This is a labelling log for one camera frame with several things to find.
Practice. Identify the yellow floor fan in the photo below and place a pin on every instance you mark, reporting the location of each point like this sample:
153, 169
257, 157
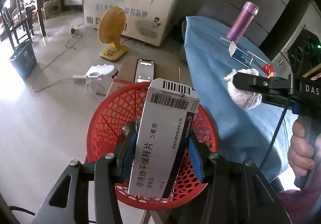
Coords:
109, 33

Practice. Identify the white medicine box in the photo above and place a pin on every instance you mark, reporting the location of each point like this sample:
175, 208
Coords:
165, 125

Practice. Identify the purple thermos bottle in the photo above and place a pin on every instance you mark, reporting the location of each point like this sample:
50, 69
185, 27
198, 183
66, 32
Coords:
244, 19

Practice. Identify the blue tablecloth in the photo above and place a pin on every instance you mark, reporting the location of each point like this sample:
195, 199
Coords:
245, 126

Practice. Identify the blue toothpaste box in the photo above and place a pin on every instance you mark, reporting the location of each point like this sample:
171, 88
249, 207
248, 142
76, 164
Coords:
240, 55

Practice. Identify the long white stick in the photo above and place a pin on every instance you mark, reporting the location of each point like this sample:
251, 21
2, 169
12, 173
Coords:
241, 48

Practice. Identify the black smartphone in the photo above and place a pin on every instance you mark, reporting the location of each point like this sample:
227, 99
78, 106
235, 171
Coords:
144, 71

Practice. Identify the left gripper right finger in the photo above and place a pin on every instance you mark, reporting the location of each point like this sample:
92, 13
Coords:
237, 192

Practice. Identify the red mesh trash basket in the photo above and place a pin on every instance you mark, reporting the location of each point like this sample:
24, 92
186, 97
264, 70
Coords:
124, 105

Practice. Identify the silver two-door refrigerator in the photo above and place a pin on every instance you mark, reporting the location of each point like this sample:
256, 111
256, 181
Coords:
298, 15

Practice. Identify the white small appliance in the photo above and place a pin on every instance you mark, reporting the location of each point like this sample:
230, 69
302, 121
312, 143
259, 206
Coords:
97, 79

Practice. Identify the dark plastic crate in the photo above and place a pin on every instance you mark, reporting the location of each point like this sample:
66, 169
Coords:
23, 59

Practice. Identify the cardboard box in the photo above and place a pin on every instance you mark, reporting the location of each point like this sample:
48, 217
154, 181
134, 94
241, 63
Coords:
126, 73

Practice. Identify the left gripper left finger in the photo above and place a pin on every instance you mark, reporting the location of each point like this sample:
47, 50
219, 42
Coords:
67, 201

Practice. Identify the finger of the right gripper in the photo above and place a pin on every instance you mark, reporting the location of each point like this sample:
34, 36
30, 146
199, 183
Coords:
260, 86

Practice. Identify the person right hand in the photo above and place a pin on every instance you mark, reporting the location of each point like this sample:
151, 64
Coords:
300, 152

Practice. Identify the red plastic bag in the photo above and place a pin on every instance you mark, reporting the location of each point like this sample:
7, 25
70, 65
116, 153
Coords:
268, 69

